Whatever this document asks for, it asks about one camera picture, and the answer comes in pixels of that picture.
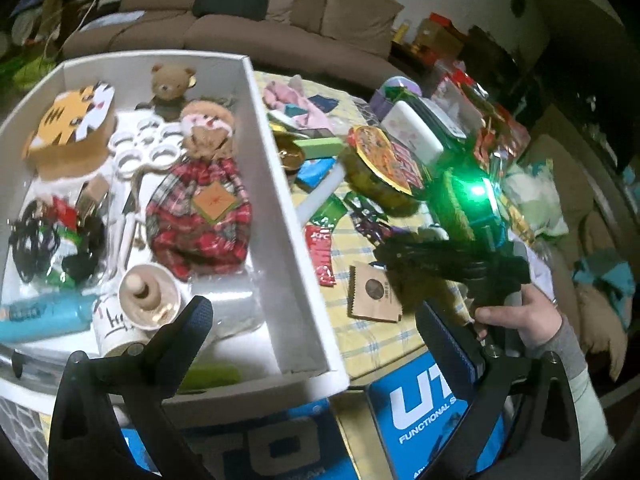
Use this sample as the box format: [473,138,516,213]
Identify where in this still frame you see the beige square bottle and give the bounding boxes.
[75,180,109,222]

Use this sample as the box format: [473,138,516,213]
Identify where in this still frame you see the red toy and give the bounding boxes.
[52,197,77,232]

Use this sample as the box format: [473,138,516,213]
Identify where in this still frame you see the blue printed box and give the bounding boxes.
[120,350,507,480]

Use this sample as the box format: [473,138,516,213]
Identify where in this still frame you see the person's right forearm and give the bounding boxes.
[542,312,617,467]

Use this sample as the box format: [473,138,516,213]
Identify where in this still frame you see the white plastic box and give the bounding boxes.
[380,100,446,162]

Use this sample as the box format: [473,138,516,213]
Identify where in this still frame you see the teal tube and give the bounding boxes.
[0,292,101,344]

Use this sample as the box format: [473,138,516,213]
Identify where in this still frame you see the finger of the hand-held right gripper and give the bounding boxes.
[373,238,474,274]
[394,263,477,307]

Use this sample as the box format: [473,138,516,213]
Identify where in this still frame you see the teal cloth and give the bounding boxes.
[572,249,637,332]

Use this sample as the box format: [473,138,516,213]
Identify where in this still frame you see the stack of gift boxes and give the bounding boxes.
[394,15,467,62]

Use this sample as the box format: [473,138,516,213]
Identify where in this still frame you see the white storage box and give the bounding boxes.
[0,50,351,412]

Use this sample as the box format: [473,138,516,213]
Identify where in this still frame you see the snowman doll with plaid dress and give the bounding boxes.
[145,100,254,279]

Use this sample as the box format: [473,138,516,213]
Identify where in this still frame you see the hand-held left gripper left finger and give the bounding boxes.
[47,295,216,480]

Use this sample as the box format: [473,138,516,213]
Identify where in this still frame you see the white paper cup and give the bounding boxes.
[97,262,184,359]

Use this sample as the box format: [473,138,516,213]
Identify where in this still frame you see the clear plastic cup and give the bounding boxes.
[197,280,267,346]

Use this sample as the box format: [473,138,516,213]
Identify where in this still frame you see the green marker pen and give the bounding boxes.
[177,365,244,394]

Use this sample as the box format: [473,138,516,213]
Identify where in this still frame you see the brown armchair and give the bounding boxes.
[500,120,640,391]

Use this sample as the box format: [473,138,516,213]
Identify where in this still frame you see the black cable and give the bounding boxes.
[7,200,64,284]

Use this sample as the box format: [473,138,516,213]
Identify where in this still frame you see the blue packet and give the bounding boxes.
[295,157,339,187]

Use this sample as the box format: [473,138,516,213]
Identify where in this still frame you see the gold round tin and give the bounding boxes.
[276,132,307,172]

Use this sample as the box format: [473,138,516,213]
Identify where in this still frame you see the purple snack packet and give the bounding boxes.
[345,195,392,247]

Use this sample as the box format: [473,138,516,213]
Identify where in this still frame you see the yellow checked tablecloth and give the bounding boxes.
[252,72,482,387]

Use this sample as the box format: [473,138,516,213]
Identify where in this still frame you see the red snack packet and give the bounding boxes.
[305,222,337,287]

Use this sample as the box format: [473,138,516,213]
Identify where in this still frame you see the person's right hand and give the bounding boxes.
[472,284,565,358]

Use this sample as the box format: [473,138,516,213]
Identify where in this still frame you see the red clear packet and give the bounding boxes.
[434,70,531,162]

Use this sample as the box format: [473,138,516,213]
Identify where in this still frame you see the instant noodle bowl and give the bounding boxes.
[345,125,437,217]

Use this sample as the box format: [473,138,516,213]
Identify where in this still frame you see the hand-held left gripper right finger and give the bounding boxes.
[415,299,584,480]

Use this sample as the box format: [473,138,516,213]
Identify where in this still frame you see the green snack packet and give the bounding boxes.
[307,195,347,232]

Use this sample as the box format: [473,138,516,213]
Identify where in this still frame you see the orange tiger-shaped box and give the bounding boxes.
[22,82,119,181]

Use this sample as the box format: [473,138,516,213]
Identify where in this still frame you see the brown sofa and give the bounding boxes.
[62,0,407,79]

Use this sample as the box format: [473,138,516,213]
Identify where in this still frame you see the white plastic ring holder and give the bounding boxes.
[107,117,187,179]

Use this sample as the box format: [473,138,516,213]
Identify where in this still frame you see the green floral pillow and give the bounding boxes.
[504,159,569,242]

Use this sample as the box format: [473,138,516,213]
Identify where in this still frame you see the pink cloth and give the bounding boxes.
[262,75,337,132]

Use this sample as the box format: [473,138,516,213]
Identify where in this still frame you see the white-handled scissors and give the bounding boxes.
[117,170,147,272]

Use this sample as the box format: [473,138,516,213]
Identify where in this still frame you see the purple lidded container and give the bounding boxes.
[372,76,427,122]

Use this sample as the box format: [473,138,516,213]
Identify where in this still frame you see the green rectangular block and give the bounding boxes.
[295,137,344,159]

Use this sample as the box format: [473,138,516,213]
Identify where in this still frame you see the small brown teddy bear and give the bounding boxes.
[149,62,199,122]

